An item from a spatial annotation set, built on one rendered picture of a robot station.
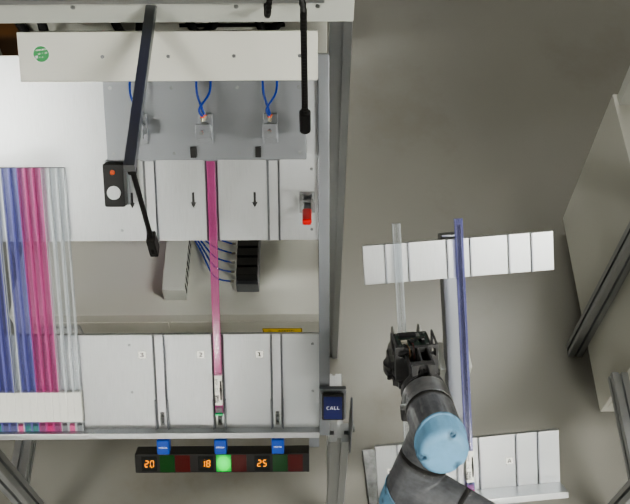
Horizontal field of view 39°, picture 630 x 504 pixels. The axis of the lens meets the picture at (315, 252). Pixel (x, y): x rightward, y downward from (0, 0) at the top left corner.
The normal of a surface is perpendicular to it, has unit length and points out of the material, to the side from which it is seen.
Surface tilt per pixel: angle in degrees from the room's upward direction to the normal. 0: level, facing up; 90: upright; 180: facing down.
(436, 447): 57
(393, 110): 0
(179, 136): 47
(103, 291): 0
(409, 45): 0
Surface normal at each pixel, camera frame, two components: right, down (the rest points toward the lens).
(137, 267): 0.00, -0.55
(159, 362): 0.00, 0.25
